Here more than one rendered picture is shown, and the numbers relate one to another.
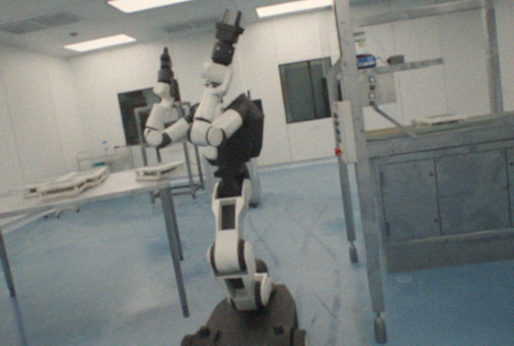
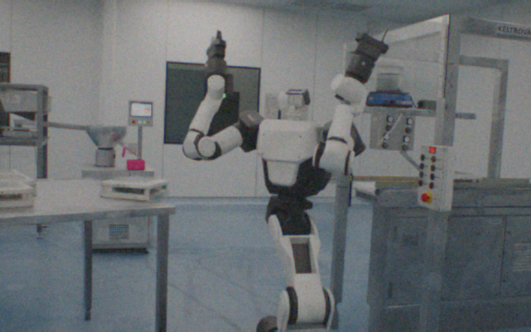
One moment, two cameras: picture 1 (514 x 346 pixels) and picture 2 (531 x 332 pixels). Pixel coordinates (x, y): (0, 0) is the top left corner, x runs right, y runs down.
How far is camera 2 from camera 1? 1.16 m
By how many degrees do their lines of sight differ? 24
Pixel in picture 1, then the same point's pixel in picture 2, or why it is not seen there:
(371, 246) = (434, 302)
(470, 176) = (473, 240)
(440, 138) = (457, 195)
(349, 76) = (447, 120)
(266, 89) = (144, 90)
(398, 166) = (411, 220)
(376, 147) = (398, 196)
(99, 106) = not seen: outside the picture
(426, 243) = not seen: hidden behind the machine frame
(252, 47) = (134, 29)
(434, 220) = not seen: hidden behind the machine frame
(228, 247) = (312, 294)
